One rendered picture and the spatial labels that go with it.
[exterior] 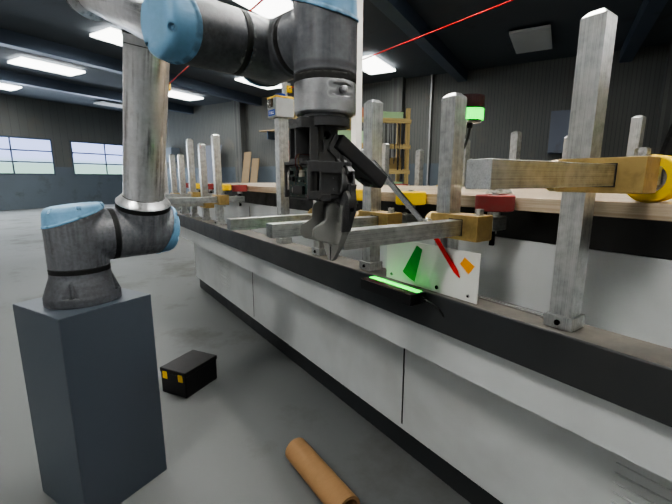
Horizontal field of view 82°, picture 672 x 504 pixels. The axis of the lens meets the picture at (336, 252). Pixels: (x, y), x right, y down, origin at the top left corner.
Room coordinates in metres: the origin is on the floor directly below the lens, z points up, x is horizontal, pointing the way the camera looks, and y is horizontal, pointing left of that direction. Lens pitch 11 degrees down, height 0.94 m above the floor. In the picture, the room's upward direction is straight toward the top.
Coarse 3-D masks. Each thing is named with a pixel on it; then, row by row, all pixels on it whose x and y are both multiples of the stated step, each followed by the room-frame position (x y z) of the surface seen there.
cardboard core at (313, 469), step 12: (288, 444) 1.15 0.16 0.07; (300, 444) 1.13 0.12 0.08; (288, 456) 1.12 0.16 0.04; (300, 456) 1.09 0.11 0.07; (312, 456) 1.08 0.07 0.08; (300, 468) 1.06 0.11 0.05; (312, 468) 1.03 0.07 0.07; (324, 468) 1.02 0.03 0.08; (312, 480) 1.00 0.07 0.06; (324, 480) 0.98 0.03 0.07; (336, 480) 0.98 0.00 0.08; (324, 492) 0.95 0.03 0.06; (336, 492) 0.94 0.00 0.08; (348, 492) 0.94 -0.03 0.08
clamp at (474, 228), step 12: (432, 216) 0.82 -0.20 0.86; (444, 216) 0.79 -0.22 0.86; (456, 216) 0.77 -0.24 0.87; (468, 216) 0.74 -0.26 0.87; (480, 216) 0.73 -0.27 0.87; (492, 216) 0.75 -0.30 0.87; (468, 228) 0.74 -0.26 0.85; (480, 228) 0.73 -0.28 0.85; (468, 240) 0.74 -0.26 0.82; (480, 240) 0.73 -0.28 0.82
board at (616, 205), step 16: (272, 192) 1.84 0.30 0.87; (384, 192) 1.19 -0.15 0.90; (432, 192) 1.14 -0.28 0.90; (464, 192) 1.14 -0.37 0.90; (480, 192) 1.14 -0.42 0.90; (528, 192) 1.14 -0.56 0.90; (544, 192) 1.14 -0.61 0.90; (560, 192) 1.14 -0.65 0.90; (528, 208) 0.82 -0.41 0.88; (544, 208) 0.79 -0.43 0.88; (608, 208) 0.70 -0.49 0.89; (624, 208) 0.68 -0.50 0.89; (640, 208) 0.66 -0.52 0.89; (656, 208) 0.64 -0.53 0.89
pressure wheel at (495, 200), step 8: (496, 192) 0.83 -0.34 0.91; (480, 200) 0.82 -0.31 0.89; (488, 200) 0.81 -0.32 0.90; (496, 200) 0.80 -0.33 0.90; (504, 200) 0.80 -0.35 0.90; (512, 200) 0.81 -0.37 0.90; (480, 208) 0.82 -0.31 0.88; (488, 208) 0.81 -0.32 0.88; (496, 208) 0.80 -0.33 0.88; (504, 208) 0.80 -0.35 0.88; (512, 208) 0.81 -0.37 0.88; (496, 216) 0.83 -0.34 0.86
